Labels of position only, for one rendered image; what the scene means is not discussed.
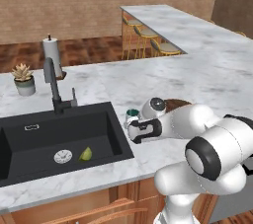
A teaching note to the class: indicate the succulent plant in grey pot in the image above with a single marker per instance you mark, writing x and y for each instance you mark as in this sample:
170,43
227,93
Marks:
24,81

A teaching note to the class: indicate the grey appliance front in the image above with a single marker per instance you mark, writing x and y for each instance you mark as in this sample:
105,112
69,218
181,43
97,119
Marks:
230,206

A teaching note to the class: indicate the wooden cupboard front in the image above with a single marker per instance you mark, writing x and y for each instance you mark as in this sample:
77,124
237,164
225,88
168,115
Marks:
66,203

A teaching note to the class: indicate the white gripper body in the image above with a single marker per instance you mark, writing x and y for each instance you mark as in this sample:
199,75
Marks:
135,131

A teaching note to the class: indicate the green lime wedge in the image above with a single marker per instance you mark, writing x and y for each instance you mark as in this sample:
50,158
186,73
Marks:
86,154

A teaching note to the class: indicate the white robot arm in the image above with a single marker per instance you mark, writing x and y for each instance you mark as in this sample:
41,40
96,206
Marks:
210,142

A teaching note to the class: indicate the black kitchen sink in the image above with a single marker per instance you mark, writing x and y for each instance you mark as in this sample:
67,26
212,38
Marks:
49,142

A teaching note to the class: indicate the green white mug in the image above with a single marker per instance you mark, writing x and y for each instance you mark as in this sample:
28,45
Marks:
132,113

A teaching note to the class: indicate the black sink tap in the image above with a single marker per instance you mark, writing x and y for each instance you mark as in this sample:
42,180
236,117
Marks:
54,86

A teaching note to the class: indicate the yellow bar stool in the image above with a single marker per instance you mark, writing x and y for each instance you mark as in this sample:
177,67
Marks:
131,24
146,35
240,33
166,48

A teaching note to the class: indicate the white paper towel roll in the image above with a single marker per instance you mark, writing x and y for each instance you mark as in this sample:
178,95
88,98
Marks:
52,53

